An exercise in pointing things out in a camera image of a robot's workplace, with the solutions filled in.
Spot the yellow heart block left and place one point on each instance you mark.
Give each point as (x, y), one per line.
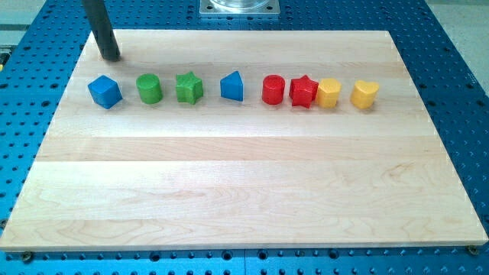
(328, 93)

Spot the red cylinder block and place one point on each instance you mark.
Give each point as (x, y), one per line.
(273, 89)

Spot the light wooden board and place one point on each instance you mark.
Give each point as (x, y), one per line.
(224, 174)

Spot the yellow heart block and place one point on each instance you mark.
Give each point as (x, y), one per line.
(364, 93)
(328, 93)

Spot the black cylindrical end effector rod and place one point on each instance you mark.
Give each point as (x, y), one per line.
(102, 30)

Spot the green cylinder block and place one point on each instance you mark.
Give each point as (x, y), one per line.
(149, 88)

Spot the yellow heart block right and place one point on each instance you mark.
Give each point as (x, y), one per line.
(364, 93)

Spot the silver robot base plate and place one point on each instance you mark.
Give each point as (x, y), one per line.
(239, 7)

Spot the red star block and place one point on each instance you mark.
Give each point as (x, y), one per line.
(303, 91)

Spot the blue triangle block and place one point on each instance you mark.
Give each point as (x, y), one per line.
(232, 87)

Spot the blue cube block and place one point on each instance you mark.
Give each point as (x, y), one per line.
(105, 92)

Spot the green star block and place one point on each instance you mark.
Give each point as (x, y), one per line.
(189, 88)

